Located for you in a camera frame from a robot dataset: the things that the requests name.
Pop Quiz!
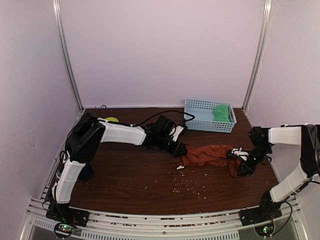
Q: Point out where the left aluminium frame post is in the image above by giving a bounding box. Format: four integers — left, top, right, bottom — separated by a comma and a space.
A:
52, 0, 84, 111

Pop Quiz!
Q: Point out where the brown towel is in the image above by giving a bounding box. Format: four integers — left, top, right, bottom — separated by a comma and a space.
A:
176, 145, 242, 177

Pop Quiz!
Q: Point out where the right aluminium frame post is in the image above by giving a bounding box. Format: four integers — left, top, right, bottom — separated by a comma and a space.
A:
242, 0, 274, 113

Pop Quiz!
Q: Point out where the aluminium front rail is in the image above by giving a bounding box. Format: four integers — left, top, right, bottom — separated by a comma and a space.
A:
19, 197, 308, 240

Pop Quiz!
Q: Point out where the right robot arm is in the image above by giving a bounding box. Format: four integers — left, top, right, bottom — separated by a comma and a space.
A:
229, 124, 320, 221

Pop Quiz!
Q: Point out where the dark blue mug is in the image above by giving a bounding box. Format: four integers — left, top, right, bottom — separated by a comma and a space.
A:
77, 162, 94, 181

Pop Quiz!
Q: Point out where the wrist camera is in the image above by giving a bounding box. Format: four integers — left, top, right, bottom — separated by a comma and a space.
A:
169, 125, 188, 142
227, 147, 249, 161

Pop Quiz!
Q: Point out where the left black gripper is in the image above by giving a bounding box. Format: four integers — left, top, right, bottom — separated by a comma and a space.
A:
157, 134, 189, 158

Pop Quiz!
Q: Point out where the green towel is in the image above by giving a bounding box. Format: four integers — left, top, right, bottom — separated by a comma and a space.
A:
214, 104, 231, 123

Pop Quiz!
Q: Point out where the aluminium frame post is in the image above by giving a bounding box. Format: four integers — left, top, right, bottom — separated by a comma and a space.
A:
242, 0, 274, 113
52, 0, 84, 111

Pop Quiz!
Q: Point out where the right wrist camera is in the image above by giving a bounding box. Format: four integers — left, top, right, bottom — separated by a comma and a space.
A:
227, 147, 249, 161

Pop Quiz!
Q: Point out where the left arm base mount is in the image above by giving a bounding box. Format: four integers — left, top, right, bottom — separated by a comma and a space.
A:
45, 208, 89, 227

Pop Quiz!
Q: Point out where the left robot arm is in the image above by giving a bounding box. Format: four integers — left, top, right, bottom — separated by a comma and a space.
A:
49, 112, 188, 222

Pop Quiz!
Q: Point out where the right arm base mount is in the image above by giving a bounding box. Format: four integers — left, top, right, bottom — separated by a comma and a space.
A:
239, 206, 282, 226

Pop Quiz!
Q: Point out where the light blue plastic basket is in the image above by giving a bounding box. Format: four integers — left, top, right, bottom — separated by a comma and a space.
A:
184, 98, 237, 133

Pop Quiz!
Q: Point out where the green plastic bowl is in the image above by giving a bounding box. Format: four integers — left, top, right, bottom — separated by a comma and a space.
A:
105, 117, 119, 123

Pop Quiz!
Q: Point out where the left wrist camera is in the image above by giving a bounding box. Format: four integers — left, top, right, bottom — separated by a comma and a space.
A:
169, 125, 188, 142

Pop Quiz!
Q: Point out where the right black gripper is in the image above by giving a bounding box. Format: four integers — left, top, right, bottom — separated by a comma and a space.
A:
237, 144, 272, 176

